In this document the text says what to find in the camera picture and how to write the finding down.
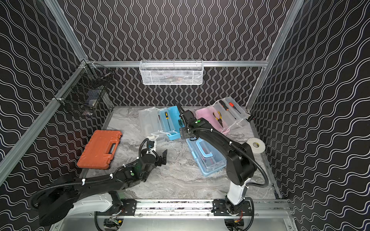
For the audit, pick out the pink toolbox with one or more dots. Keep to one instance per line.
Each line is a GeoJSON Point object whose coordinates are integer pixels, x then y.
{"type": "Point", "coordinates": [229, 122]}

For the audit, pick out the red small screwdriver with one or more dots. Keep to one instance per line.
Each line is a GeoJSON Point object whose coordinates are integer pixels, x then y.
{"type": "Point", "coordinates": [233, 106]}

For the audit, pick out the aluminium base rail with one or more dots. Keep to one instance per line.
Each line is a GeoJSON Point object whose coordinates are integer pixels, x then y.
{"type": "Point", "coordinates": [177, 214]}

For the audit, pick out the red-orange plastic tool case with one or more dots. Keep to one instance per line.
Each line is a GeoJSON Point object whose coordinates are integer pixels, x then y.
{"type": "Point", "coordinates": [100, 150]}

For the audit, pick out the white tape roll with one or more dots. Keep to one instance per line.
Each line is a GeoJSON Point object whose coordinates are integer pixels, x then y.
{"type": "Point", "coordinates": [257, 145]}

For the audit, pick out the yellow black screwdriver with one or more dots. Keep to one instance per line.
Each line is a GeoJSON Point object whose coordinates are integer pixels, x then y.
{"type": "Point", "coordinates": [167, 119]}

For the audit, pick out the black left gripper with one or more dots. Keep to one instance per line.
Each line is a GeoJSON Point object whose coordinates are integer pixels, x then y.
{"type": "Point", "coordinates": [157, 157]}

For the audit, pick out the yellow handled pliers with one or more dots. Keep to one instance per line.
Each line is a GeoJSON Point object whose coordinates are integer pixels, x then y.
{"type": "Point", "coordinates": [218, 117]}

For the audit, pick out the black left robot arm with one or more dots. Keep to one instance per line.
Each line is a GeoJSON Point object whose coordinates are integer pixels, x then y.
{"type": "Point", "coordinates": [55, 201]}

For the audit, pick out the light blue front toolbox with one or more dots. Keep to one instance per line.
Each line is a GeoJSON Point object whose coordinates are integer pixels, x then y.
{"type": "Point", "coordinates": [208, 158]}

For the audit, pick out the black wire basket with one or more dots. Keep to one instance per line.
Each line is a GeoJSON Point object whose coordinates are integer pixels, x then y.
{"type": "Point", "coordinates": [88, 91]}

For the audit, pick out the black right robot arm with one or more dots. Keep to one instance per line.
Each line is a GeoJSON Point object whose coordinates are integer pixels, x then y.
{"type": "Point", "coordinates": [241, 168]}

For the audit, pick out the turquoise back toolbox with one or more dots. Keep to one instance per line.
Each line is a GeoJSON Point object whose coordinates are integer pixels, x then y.
{"type": "Point", "coordinates": [154, 126]}

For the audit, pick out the white wire mesh basket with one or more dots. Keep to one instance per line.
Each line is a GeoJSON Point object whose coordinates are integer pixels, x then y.
{"type": "Point", "coordinates": [171, 72]}

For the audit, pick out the black red screwdriver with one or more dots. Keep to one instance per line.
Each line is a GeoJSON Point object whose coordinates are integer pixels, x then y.
{"type": "Point", "coordinates": [222, 103]}

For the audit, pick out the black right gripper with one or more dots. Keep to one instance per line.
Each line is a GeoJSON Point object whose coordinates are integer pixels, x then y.
{"type": "Point", "coordinates": [183, 134]}

